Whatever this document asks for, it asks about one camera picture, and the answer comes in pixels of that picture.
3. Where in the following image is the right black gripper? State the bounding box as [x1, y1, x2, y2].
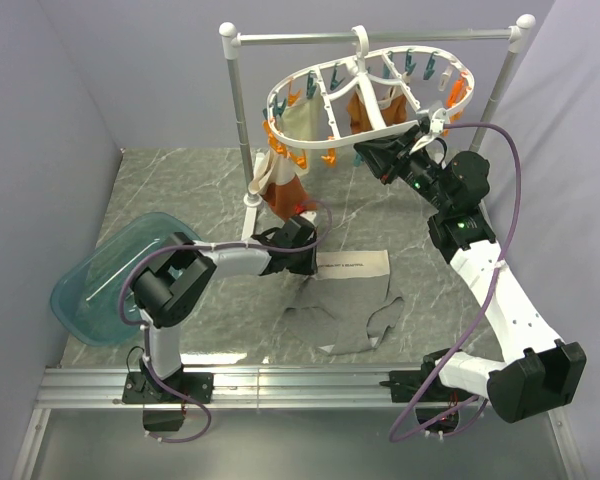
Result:
[355, 125, 453, 213]

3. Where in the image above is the grey underwear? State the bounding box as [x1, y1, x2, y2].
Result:
[281, 250, 405, 356]

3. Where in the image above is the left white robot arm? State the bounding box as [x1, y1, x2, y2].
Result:
[121, 211, 320, 403]

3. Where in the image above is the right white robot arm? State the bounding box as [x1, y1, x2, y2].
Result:
[354, 127, 587, 423]

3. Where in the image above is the orange underwear on right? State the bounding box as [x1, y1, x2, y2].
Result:
[345, 87, 409, 136]

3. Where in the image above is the orange underwear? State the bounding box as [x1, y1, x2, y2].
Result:
[345, 87, 409, 136]
[248, 151, 312, 221]

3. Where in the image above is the orange clip front left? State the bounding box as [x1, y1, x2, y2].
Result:
[321, 149, 337, 167]

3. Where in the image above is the orange clip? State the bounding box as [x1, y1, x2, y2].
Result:
[321, 149, 337, 167]
[442, 109, 464, 137]

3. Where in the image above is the orange underwear on left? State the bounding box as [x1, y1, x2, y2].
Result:
[248, 151, 312, 221]

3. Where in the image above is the white oval clip hanger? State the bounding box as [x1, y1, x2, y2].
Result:
[263, 25, 475, 158]

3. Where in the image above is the orange clip front right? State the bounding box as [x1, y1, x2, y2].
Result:
[442, 109, 464, 137]

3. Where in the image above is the cream underwear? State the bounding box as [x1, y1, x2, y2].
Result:
[280, 97, 323, 177]

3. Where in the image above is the white metal drying rack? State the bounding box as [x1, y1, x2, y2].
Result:
[218, 13, 537, 241]

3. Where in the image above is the teal plastic basin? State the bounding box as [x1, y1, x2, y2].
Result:
[50, 212, 199, 347]

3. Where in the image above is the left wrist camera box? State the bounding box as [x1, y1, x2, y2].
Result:
[295, 205, 322, 241]

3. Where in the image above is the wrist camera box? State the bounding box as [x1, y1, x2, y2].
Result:
[411, 101, 448, 153]
[295, 205, 322, 241]

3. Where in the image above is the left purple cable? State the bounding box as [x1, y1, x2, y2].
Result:
[116, 199, 333, 444]

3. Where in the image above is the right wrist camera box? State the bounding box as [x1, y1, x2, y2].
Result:
[411, 101, 448, 153]

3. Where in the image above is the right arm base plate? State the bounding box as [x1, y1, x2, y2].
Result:
[379, 370, 428, 403]

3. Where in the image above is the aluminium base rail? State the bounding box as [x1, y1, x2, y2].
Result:
[13, 365, 586, 479]

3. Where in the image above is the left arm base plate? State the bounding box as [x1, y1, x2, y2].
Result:
[121, 371, 214, 405]

